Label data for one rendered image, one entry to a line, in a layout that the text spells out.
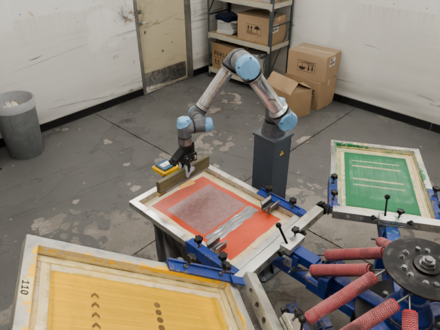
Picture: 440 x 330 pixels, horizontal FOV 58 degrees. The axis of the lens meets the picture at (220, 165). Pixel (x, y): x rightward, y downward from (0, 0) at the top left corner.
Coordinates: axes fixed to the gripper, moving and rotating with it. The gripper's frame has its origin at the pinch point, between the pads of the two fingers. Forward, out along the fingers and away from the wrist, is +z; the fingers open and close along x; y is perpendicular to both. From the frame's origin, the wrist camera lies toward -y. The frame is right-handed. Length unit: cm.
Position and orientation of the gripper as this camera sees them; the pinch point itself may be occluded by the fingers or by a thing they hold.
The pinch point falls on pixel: (184, 175)
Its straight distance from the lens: 230.2
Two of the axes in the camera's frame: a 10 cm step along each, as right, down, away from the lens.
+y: 6.8, -4.1, 6.1
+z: 0.1, 8.4, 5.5
